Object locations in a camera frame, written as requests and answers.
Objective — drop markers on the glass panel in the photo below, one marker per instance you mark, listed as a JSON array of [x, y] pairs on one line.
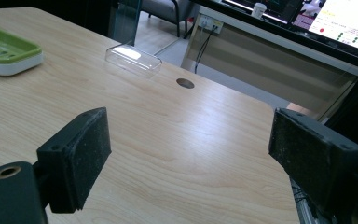
[[125, 21]]

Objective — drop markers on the green and white soap dish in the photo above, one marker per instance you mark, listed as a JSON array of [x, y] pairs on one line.
[[3, 49]]

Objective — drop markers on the white paper cup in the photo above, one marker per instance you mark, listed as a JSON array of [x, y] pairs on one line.
[[258, 9]]

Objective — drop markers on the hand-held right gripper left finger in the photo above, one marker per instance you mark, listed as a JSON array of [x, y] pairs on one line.
[[74, 161]]

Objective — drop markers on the grey chair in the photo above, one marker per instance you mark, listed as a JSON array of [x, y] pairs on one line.
[[167, 12]]

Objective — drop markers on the clear plastic box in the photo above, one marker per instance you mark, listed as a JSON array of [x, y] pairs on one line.
[[133, 60]]

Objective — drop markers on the computer monitor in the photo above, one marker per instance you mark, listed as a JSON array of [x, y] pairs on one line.
[[338, 21]]

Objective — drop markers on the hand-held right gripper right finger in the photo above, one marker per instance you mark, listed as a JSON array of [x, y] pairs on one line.
[[313, 149]]

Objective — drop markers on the beige desk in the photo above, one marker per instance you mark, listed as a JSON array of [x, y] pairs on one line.
[[270, 68]]

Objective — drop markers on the white power strip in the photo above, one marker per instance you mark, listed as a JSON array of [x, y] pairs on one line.
[[210, 23]]

